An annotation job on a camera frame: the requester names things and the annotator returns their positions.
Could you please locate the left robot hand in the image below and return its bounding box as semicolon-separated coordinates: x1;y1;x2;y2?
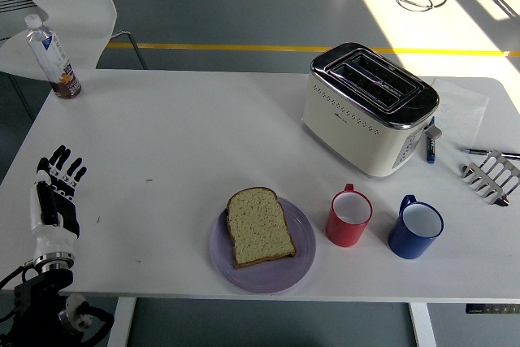
28;144;89;261

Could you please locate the bread slice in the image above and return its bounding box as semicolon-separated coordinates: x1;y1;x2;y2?
225;186;297;270

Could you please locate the purple plate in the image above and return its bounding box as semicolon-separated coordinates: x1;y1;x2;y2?
209;196;317;294

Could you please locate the white table leg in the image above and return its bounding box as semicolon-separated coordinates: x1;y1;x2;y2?
106;297;137;347
408;302;438;347

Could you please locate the clear plastic drink bottle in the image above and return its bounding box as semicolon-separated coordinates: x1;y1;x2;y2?
23;13;82;99

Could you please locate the yellow floor tape line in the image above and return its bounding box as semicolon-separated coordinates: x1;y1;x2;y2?
106;41;520;58

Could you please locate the red mug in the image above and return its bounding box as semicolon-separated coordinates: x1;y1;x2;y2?
325;183;374;249

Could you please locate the cream and chrome toaster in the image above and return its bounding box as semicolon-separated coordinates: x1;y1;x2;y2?
301;41;442;180

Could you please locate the blue mug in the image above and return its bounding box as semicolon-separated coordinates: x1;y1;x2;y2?
388;194;445;261

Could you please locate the blue marker pen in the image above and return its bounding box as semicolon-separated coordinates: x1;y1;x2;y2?
425;116;438;165

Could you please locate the metal toast rack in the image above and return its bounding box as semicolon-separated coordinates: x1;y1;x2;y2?
461;150;520;208

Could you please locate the silver pen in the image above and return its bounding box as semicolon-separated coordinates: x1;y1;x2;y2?
461;147;520;160

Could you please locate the black table control panel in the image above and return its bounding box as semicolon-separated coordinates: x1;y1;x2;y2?
466;304;520;315

